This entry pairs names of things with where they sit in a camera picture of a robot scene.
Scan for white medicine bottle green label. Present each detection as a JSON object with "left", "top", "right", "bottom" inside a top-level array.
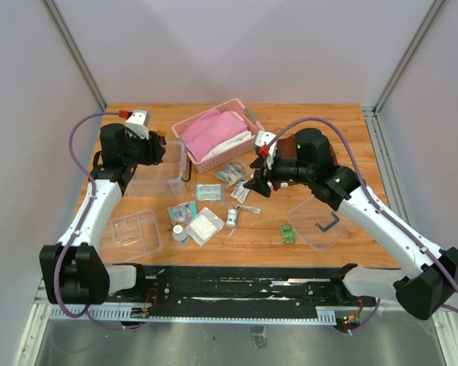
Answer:
[{"left": 172, "top": 224, "right": 190, "bottom": 246}]

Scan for white gauze pad packet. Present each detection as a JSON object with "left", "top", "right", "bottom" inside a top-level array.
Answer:
[{"left": 186, "top": 207, "right": 224, "bottom": 246}]

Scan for small bandage roll packet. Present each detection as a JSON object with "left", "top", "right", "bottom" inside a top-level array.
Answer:
[{"left": 225, "top": 207, "right": 238, "bottom": 229}]

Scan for clear plastic medicine box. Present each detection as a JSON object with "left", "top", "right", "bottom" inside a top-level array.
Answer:
[{"left": 126, "top": 140, "right": 189, "bottom": 197}]

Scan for pink plastic basket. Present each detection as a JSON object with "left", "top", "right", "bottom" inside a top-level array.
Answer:
[{"left": 172, "top": 98, "right": 264, "bottom": 173}]

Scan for white swab packets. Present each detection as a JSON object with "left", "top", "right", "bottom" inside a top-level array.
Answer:
[{"left": 231, "top": 179, "right": 250, "bottom": 204}]

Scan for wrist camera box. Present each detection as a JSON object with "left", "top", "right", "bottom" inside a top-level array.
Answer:
[
  {"left": 253, "top": 130, "right": 276, "bottom": 157},
  {"left": 125, "top": 110, "right": 150, "bottom": 140}
]

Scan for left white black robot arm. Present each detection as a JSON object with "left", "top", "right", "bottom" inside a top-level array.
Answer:
[{"left": 39, "top": 120, "right": 166, "bottom": 308}]

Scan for green medicine box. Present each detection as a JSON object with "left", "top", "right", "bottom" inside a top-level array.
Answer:
[{"left": 279, "top": 223, "right": 295, "bottom": 244}]

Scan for pink folded cloth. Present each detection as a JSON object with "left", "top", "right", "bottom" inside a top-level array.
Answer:
[{"left": 181, "top": 108, "right": 251, "bottom": 162}]

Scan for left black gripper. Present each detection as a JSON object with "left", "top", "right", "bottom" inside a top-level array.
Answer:
[{"left": 123, "top": 127, "right": 166, "bottom": 168}]

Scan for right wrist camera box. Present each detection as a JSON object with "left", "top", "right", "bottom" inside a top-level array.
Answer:
[{"left": 253, "top": 130, "right": 276, "bottom": 157}]

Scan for brown towel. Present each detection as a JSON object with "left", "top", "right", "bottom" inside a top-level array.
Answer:
[{"left": 276, "top": 135, "right": 297, "bottom": 159}]

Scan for clear divided tray insert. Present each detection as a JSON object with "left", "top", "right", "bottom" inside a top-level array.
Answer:
[{"left": 100, "top": 210, "right": 162, "bottom": 264}]

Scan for clear box lid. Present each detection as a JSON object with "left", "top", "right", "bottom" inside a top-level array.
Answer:
[{"left": 288, "top": 197, "right": 356, "bottom": 253}]

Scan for thin white sachet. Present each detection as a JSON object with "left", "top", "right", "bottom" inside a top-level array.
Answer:
[{"left": 237, "top": 205, "right": 261, "bottom": 214}]

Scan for white folded cloth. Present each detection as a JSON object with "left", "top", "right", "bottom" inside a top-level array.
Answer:
[{"left": 202, "top": 130, "right": 252, "bottom": 162}]

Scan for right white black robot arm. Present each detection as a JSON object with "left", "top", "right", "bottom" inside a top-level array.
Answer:
[{"left": 244, "top": 128, "right": 458, "bottom": 320}]

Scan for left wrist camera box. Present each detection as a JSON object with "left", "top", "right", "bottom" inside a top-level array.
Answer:
[{"left": 125, "top": 110, "right": 150, "bottom": 140}]

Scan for teal plaster packet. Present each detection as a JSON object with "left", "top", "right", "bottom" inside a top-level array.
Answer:
[{"left": 167, "top": 201, "right": 198, "bottom": 226}]

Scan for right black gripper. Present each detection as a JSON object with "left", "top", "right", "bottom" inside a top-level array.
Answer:
[{"left": 243, "top": 148, "right": 314, "bottom": 197}]

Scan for green white bandage packet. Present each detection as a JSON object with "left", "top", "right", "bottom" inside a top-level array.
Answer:
[{"left": 214, "top": 159, "right": 252, "bottom": 188}]

